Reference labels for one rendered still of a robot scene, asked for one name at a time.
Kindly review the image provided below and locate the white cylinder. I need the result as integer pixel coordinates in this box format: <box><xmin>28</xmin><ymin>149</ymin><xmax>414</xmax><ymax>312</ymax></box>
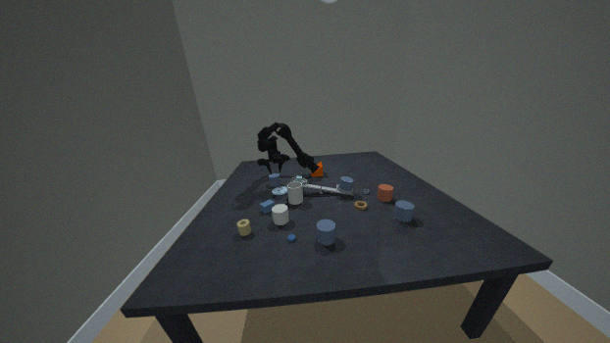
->
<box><xmin>272</xmin><ymin>204</ymin><xmax>289</xmax><ymax>225</ymax></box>

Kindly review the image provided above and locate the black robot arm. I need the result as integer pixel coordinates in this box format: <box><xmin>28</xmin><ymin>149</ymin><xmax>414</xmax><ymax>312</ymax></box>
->
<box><xmin>257</xmin><ymin>122</ymin><xmax>319</xmax><ymax>173</ymax></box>

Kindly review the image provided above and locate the blue block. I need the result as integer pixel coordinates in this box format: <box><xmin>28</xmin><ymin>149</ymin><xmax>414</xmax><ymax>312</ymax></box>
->
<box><xmin>260</xmin><ymin>200</ymin><xmax>275</xmax><ymax>214</ymax></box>

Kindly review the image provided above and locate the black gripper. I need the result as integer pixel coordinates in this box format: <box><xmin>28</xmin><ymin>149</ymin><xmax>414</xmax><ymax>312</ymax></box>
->
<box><xmin>257</xmin><ymin>148</ymin><xmax>290</xmax><ymax>174</ymax></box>

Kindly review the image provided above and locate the pale blue round dish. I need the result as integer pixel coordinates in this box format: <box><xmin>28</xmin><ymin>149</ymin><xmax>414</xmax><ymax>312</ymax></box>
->
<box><xmin>272</xmin><ymin>186</ymin><xmax>287</xmax><ymax>195</ymax></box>

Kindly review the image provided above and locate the small yellow ring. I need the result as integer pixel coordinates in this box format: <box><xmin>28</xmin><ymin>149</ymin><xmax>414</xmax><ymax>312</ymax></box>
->
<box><xmin>355</xmin><ymin>201</ymin><xmax>368</xmax><ymax>211</ymax></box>

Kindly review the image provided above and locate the orange cylinder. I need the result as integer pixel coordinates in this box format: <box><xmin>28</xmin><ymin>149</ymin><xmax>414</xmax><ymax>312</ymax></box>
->
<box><xmin>378</xmin><ymin>184</ymin><xmax>393</xmax><ymax>202</ymax></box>

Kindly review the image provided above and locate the blue cylinder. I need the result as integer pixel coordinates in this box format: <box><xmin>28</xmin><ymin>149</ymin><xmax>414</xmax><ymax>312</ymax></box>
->
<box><xmin>338</xmin><ymin>176</ymin><xmax>354</xmax><ymax>191</ymax></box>
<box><xmin>317</xmin><ymin>220</ymin><xmax>335</xmax><ymax>245</ymax></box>
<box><xmin>394</xmin><ymin>201</ymin><xmax>414</xmax><ymax>222</ymax></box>
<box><xmin>269</xmin><ymin>173</ymin><xmax>280</xmax><ymax>187</ymax></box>

